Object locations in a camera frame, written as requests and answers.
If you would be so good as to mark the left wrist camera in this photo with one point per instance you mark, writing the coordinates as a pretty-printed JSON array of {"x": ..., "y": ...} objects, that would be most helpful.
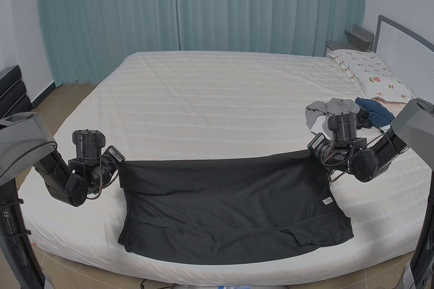
[{"x": 102, "y": 141}]

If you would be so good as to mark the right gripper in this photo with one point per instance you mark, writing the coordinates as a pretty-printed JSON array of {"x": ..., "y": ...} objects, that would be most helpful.
[{"x": 322, "y": 148}]

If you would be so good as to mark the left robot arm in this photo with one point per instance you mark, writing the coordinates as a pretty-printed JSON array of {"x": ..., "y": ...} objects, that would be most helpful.
[{"x": 23, "y": 142}]

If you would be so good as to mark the pink pillow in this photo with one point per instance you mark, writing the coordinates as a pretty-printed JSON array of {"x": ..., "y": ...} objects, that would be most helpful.
[{"x": 393, "y": 101}]

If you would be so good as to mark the white printed pillow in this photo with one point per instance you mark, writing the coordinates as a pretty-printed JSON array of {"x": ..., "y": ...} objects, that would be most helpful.
[{"x": 373, "y": 74}]

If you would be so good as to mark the grey bedside table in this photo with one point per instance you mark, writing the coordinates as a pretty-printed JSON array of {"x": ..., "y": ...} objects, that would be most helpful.
[{"x": 359, "y": 33}]

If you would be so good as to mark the black T-shirt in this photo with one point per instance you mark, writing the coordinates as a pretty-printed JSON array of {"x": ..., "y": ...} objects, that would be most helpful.
[{"x": 230, "y": 199}]

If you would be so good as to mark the pile of clothes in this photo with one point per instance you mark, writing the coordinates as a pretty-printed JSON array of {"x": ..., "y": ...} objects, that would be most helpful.
[{"x": 339, "y": 106}]

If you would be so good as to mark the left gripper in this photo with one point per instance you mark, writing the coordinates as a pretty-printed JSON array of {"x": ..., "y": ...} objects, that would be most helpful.
[{"x": 112, "y": 162}]

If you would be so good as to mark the black chest of drawers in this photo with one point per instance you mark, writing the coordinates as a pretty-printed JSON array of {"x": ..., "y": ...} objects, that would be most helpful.
[{"x": 12, "y": 94}]

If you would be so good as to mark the bed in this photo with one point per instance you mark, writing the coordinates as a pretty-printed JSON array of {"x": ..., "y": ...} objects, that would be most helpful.
[{"x": 210, "y": 94}]

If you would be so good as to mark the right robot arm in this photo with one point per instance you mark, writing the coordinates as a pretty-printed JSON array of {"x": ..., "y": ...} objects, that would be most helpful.
[{"x": 410, "y": 125}]

